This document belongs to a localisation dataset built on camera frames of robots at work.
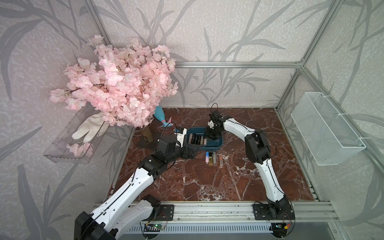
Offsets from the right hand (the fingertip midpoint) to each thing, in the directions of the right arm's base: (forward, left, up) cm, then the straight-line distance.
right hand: (204, 137), depth 101 cm
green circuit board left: (-50, +25, -2) cm, 56 cm away
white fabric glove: (-14, +51, +32) cm, 62 cm away
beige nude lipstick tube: (-2, +10, 0) cm, 10 cm away
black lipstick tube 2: (-2, +6, +1) cm, 6 cm away
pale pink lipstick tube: (-4, 0, 0) cm, 4 cm away
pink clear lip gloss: (-17, -10, 0) cm, 19 cm away
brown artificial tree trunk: (-3, +36, +9) cm, 37 cm away
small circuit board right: (-52, -35, -2) cm, 62 cm away
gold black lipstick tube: (-17, -4, +1) cm, 17 cm away
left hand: (-18, +6, +20) cm, 27 cm away
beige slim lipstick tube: (-3, +2, 0) cm, 3 cm away
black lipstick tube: (-2, +7, 0) cm, 8 cm away
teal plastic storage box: (-7, -5, +2) cm, 8 cm away
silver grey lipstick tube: (-15, -6, 0) cm, 16 cm away
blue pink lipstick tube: (-16, -1, 0) cm, 16 cm away
